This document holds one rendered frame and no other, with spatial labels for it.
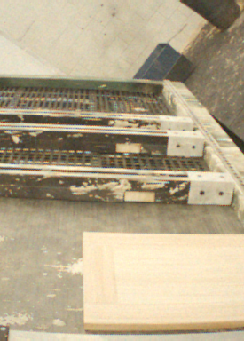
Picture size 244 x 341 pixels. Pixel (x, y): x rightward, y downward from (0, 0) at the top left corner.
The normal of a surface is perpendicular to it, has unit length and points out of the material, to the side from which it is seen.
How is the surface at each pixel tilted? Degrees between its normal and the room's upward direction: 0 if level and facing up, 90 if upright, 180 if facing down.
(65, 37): 90
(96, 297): 56
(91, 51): 90
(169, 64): 90
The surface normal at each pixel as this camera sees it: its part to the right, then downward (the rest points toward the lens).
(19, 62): 0.14, 0.30
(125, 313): 0.07, -0.92
